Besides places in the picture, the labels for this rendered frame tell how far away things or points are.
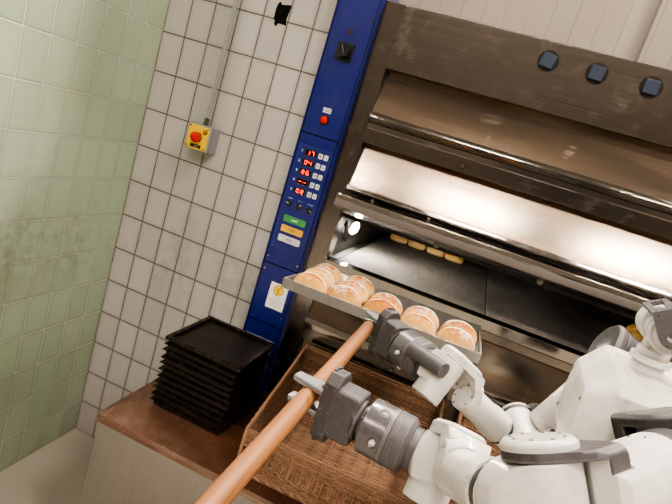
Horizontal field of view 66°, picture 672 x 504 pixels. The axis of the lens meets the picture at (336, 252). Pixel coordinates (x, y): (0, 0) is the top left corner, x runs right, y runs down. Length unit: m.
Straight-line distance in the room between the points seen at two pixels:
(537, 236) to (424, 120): 0.54
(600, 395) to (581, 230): 1.01
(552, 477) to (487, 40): 1.52
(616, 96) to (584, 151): 0.18
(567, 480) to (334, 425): 0.39
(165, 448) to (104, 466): 0.26
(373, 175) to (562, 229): 0.66
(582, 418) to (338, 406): 0.39
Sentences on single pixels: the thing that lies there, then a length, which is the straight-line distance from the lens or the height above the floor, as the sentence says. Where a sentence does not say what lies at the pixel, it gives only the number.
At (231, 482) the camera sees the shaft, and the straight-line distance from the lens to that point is 0.64.
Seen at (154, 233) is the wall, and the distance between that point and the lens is 2.26.
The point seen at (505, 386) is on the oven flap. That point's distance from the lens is 1.94.
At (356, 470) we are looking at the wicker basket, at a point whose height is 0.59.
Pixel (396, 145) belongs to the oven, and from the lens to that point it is 1.85.
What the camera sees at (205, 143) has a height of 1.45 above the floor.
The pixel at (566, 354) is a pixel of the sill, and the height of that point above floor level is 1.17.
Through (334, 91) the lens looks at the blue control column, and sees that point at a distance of 1.90.
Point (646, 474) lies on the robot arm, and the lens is 0.64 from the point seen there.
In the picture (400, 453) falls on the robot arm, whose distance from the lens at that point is 0.80.
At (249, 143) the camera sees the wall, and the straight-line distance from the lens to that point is 2.03.
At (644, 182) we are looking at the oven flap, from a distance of 1.87.
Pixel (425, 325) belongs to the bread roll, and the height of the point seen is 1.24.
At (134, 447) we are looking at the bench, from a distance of 1.84.
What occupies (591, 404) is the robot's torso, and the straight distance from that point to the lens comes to 0.93.
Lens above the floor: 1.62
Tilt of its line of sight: 12 degrees down
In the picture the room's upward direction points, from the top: 18 degrees clockwise
